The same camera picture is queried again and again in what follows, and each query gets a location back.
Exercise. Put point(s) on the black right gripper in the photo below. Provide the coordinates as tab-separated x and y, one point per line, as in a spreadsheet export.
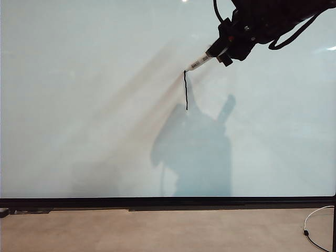
241	39

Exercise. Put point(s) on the white marker pen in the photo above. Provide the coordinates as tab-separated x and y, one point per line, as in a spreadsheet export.
198	62

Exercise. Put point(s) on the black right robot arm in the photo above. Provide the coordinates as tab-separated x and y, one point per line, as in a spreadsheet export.
288	15

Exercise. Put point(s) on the white glass whiteboard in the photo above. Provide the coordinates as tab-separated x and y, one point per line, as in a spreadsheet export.
78	105

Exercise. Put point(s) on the black whiteboard frame rail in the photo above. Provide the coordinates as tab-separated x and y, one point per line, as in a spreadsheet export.
157	202

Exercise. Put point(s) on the black vertical stand post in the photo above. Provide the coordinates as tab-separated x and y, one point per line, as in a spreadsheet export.
335	225

